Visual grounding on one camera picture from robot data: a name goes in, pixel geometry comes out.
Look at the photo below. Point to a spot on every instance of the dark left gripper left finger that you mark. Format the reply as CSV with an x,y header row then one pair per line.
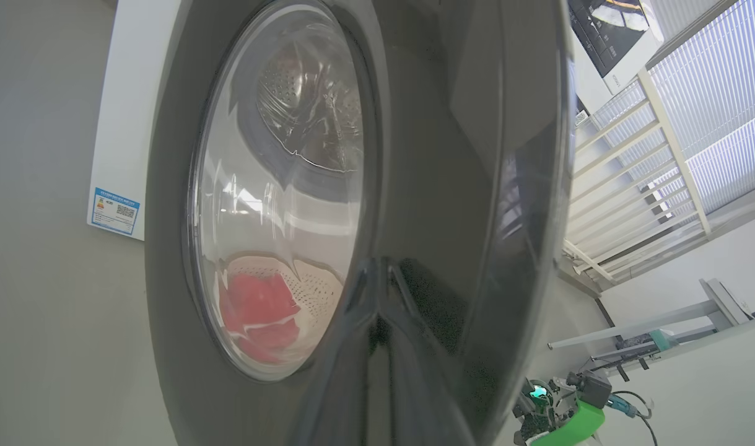
x,y
340,396

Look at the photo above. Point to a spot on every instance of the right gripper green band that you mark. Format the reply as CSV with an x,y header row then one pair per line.
x,y
569,427

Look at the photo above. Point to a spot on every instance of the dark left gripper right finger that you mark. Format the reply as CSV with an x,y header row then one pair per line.
x,y
420,396

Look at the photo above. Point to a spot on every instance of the red and white garment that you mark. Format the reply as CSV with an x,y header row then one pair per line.
x,y
259,310

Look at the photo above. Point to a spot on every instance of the black round washer door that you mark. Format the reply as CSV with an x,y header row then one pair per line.
x,y
439,155

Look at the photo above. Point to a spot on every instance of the steel washing machine drum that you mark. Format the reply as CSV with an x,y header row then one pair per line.
x,y
303,105

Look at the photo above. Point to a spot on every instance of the white front-load washing machine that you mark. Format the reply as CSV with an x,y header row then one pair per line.
x,y
129,93

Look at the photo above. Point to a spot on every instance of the small teal object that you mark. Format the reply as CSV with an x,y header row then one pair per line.
x,y
663,339

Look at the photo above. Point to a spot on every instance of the blue energy label sticker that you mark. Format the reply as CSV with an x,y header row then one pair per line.
x,y
115,212

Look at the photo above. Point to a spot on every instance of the white window blinds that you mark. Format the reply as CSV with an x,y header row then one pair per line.
x,y
724,93

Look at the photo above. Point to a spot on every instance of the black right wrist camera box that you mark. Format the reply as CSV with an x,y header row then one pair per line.
x,y
596,389

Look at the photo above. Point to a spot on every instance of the grey metal table frame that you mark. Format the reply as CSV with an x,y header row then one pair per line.
x,y
662,319

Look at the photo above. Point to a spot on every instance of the white slatted railing frame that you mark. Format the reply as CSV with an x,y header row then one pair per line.
x,y
668,130

